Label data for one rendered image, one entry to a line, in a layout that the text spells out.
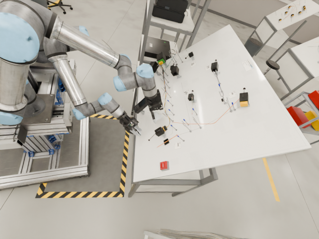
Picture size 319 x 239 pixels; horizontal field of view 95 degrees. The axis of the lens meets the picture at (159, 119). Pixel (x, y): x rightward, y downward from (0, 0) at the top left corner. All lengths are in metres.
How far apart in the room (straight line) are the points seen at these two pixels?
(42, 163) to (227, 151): 1.81
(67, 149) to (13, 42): 1.55
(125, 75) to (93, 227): 1.68
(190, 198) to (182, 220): 0.26
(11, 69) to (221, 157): 0.99
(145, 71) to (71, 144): 1.56
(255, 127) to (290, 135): 0.15
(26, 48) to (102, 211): 1.74
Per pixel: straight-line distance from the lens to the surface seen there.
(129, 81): 0.71
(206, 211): 2.34
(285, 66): 5.21
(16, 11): 0.66
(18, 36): 0.61
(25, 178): 2.04
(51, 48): 0.97
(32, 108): 1.10
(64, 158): 2.01
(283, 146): 0.93
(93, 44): 0.77
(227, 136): 0.96
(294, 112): 3.41
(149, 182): 1.27
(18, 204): 2.24
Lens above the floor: 2.03
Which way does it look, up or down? 53 degrees down
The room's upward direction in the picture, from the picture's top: 24 degrees clockwise
